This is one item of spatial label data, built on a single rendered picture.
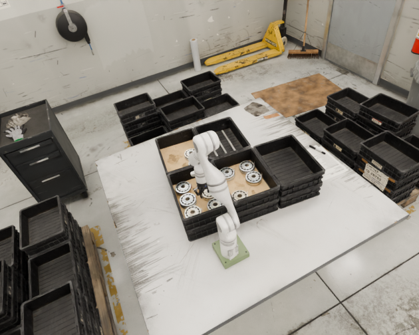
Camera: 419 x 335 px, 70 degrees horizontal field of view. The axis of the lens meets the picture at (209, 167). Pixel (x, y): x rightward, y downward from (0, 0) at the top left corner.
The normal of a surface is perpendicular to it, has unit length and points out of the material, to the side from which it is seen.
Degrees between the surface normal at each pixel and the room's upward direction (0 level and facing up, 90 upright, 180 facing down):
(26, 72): 90
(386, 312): 0
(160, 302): 0
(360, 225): 0
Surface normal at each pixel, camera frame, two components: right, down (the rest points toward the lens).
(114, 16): 0.44, 0.59
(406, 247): -0.11, -0.71
